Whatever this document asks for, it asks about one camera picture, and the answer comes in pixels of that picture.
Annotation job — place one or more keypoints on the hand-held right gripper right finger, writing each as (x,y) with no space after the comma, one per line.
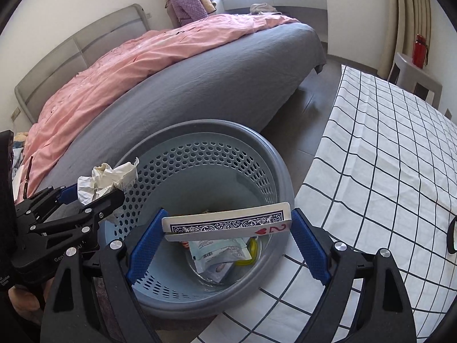
(310,253)

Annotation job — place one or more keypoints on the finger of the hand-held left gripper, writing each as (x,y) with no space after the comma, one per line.
(89,214)
(50,200)

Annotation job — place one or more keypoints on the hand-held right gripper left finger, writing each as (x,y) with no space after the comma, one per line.
(144,253)

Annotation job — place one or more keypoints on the white tissue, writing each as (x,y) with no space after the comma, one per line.
(103,178)

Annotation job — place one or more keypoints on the blue printed wet wipes packet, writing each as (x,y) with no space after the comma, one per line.
(214,253)

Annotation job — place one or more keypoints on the playing card box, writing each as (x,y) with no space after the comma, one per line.
(228,223)

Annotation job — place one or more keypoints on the grey perforated plastic basket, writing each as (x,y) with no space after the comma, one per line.
(228,182)

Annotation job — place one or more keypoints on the person's left hand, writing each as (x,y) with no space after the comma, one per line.
(26,300)

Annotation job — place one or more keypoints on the black round band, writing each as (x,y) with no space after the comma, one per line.
(451,235)

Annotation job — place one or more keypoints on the pink duvet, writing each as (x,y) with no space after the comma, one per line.
(125,64)

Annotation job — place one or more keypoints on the grey bed headboard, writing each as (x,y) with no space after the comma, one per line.
(82,39)

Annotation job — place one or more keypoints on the bed with grey sheet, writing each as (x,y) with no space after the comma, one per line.
(214,85)

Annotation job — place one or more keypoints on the grey plastic stool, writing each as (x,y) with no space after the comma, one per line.
(417,78)

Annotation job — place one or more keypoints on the red water bottle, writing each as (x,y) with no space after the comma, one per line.
(420,51)

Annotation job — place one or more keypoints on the beige cloth on sill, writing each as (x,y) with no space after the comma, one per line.
(263,8)

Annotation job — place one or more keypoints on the grey window sill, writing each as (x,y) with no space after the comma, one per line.
(285,1)

